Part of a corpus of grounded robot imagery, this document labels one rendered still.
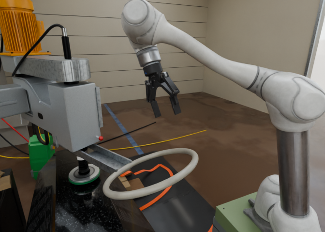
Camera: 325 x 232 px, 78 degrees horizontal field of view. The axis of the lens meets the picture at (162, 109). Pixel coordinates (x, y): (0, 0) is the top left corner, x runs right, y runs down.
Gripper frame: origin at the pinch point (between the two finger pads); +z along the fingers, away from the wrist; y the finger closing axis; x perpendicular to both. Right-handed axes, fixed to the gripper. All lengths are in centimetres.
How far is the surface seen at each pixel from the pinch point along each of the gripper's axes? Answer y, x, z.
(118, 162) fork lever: 55, 7, 24
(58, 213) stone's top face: 74, 45, 40
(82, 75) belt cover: 55, 10, -33
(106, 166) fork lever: 50, 16, 22
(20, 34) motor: 108, 26, -82
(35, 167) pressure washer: 261, 45, 33
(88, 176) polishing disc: 86, 20, 32
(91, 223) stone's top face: 56, 33, 49
